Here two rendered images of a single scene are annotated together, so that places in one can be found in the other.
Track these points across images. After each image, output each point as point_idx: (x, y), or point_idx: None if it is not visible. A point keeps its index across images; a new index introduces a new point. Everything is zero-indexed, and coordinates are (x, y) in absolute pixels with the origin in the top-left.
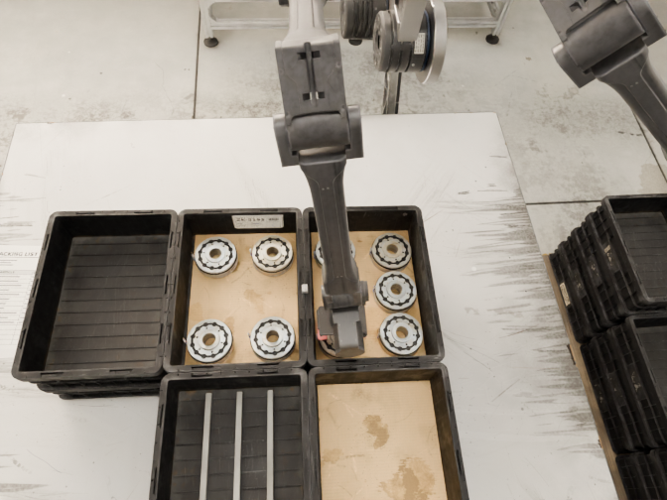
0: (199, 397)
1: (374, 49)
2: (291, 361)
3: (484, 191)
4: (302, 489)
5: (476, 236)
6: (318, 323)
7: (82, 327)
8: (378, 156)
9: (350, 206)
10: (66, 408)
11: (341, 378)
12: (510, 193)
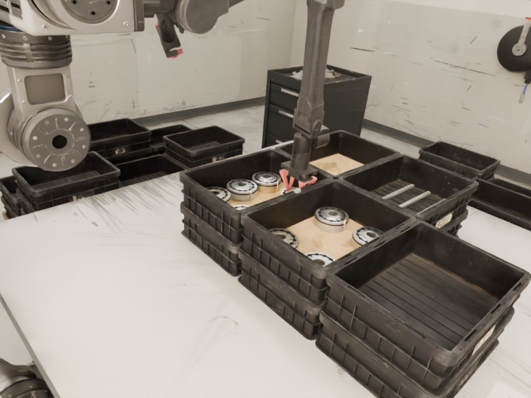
0: None
1: (55, 159)
2: (340, 182)
3: (85, 215)
4: (374, 189)
5: (137, 209)
6: (310, 178)
7: (460, 313)
8: (80, 280)
9: (211, 195)
10: None
11: None
12: (79, 204)
